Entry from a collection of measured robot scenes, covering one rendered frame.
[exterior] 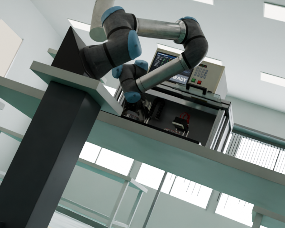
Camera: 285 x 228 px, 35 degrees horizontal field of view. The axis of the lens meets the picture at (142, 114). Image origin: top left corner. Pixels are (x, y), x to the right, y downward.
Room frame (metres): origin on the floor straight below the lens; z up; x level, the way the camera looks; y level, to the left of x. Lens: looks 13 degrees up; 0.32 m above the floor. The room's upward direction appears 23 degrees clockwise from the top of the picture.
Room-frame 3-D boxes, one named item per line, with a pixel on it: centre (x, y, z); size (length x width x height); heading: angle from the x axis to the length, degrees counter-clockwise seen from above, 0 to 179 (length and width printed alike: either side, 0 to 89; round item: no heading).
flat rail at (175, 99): (2.49, -0.11, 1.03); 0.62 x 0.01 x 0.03; 71
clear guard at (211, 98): (2.34, -0.26, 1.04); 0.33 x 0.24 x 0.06; 161
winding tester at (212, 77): (2.70, -0.19, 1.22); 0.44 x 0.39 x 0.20; 71
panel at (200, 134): (2.64, -0.16, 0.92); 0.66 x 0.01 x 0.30; 71
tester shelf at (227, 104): (2.70, -0.18, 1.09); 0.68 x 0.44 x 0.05; 71
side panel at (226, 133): (2.67, -0.52, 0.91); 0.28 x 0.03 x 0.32; 161
